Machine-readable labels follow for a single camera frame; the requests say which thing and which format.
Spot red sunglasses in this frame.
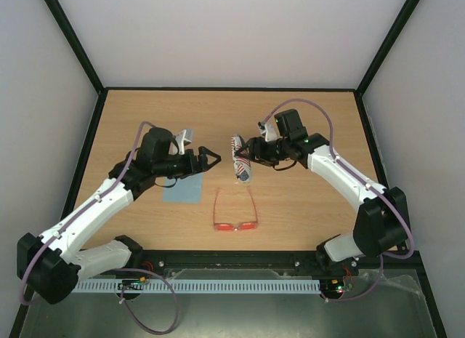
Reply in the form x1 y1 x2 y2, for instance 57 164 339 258
212 187 259 232

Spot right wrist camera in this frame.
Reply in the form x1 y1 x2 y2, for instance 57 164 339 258
258 122 278 142

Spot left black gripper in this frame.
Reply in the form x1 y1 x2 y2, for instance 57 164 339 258
155 146 222 179

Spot purple cable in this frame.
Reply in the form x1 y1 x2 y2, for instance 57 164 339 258
20 121 181 334
261 100 415 303

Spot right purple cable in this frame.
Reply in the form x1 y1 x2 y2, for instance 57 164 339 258
261 100 415 303

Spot black aluminium frame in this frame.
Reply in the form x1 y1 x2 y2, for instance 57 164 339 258
0 0 465 338

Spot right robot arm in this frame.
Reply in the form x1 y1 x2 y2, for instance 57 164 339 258
232 109 411 274

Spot electronics board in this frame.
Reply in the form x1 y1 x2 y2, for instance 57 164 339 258
116 276 151 291
320 275 355 297

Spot light blue slotted cable duct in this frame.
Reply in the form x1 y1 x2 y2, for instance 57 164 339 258
73 278 320 294

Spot right electronics board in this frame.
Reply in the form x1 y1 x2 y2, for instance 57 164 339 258
320 275 355 297

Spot black front mounting rail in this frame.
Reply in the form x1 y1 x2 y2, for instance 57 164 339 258
36 249 424 277

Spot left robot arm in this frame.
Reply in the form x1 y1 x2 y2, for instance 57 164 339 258
17 126 222 304

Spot american flag glasses case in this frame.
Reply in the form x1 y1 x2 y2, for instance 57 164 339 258
230 134 251 183

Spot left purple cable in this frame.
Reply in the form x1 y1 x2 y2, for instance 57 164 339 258
20 121 181 334

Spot blue cleaning cloth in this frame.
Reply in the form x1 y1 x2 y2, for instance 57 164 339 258
162 174 203 204

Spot left electronics board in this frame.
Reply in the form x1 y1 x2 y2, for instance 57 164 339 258
116 276 151 291

